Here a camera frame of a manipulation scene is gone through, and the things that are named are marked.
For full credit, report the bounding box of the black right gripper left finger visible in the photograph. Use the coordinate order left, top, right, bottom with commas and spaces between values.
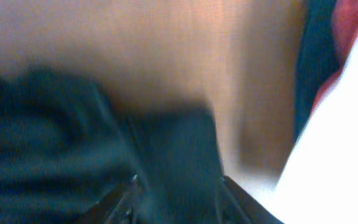
73, 175, 144, 224

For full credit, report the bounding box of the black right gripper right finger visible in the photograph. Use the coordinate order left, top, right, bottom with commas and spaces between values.
216, 176, 283, 224

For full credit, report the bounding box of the black t-shirt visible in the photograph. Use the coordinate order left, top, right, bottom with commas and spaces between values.
0, 69, 223, 223

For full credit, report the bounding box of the white garment in pile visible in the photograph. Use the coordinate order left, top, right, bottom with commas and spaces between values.
269, 37, 358, 224

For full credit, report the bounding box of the navy red garment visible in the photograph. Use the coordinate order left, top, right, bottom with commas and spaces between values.
293, 0, 358, 141

